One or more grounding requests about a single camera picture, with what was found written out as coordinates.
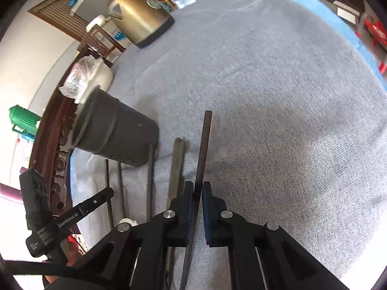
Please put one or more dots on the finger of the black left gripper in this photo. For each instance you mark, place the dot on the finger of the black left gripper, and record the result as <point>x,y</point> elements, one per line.
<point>81,210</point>

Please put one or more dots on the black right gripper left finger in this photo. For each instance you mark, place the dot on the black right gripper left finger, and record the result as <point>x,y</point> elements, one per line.
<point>134,257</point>

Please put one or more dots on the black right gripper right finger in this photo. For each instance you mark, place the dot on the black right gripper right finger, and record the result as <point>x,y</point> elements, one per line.
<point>261,256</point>

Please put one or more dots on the left hand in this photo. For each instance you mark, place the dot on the left hand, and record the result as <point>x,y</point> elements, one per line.
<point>72,252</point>

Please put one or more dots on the dark carved wooden bench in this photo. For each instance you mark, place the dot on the dark carved wooden bench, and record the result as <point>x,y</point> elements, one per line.
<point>52,149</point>

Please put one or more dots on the dark chopstick pair on cloth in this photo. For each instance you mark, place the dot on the dark chopstick pair on cloth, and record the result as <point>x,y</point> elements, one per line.
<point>175,185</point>

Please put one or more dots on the dark chopstick beside holder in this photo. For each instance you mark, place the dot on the dark chopstick beside holder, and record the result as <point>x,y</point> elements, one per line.
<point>150,182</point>

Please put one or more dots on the dark perforated utensil holder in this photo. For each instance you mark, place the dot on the dark perforated utensil holder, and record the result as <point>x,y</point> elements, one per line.
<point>107,127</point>

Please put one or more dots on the green thermos jug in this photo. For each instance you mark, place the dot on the green thermos jug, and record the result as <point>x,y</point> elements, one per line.
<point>24,122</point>

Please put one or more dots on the grey table cloth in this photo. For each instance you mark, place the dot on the grey table cloth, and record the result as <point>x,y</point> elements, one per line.
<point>298,133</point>

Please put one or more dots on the clear plastic bag with tin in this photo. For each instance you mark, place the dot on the clear plastic bag with tin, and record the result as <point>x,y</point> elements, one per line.
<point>78,78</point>

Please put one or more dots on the white bowl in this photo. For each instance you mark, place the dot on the white bowl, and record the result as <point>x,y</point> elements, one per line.
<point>95,73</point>

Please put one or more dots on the wooden chair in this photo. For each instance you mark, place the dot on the wooden chair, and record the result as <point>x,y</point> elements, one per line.
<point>90,44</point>

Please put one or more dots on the gold electric kettle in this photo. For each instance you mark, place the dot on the gold electric kettle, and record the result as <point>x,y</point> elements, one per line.
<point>141,21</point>

